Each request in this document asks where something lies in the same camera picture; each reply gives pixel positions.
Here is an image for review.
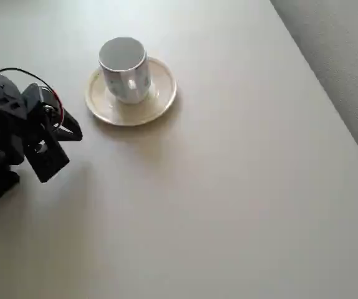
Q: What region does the black gripper camera mount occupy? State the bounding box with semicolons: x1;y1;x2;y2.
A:
24;123;71;184

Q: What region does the white ceramic mug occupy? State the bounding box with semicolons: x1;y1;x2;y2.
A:
97;37;151;105

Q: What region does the cream white saucer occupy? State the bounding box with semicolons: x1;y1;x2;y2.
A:
85;57;178;127

